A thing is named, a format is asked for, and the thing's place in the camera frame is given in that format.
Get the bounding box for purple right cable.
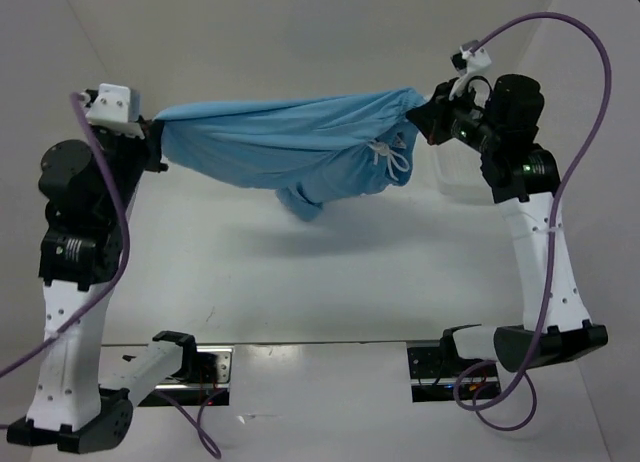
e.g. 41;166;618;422
453;12;614;431

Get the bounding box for white plastic basket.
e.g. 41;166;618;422
434;139;493;205

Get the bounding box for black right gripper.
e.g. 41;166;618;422
408;76;503;153

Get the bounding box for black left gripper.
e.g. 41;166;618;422
92;112;171;219

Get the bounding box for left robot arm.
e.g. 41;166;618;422
5;119;200;454

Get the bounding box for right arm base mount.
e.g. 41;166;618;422
406;340;501;403

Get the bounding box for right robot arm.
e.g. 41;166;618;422
407;74;608;375

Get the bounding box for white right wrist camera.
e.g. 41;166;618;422
449;40;492;100

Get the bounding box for light blue shorts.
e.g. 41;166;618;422
154;88;427;221

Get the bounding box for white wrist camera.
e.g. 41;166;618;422
85;83;144;138
449;40;492;100

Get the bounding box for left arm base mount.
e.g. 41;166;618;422
99;344;235;408

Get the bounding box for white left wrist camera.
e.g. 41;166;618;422
85;83;144;138

